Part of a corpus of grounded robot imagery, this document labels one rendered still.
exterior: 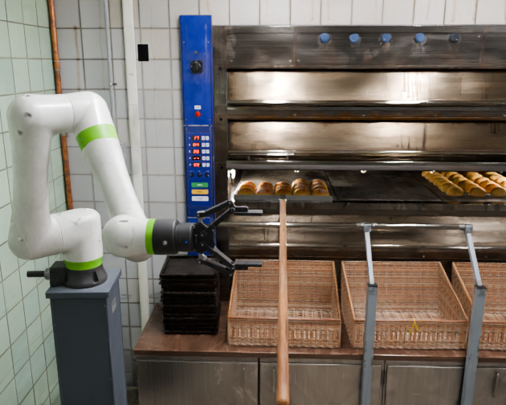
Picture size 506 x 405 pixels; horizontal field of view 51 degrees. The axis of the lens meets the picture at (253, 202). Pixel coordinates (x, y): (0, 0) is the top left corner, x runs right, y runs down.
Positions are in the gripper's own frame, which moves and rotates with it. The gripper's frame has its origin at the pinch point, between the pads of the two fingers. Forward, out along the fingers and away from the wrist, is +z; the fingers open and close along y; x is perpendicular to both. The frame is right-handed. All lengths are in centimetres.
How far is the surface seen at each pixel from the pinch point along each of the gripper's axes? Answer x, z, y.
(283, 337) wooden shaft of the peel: -5.5, 7.0, 30.8
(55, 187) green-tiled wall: -137, -114, 21
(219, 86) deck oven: -154, -28, -31
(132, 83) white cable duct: -151, -73, -32
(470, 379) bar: -96, 95, 100
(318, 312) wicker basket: -142, 26, 90
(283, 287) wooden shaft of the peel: -38.2, 6.6, 30.1
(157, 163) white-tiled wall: -153, -63, 10
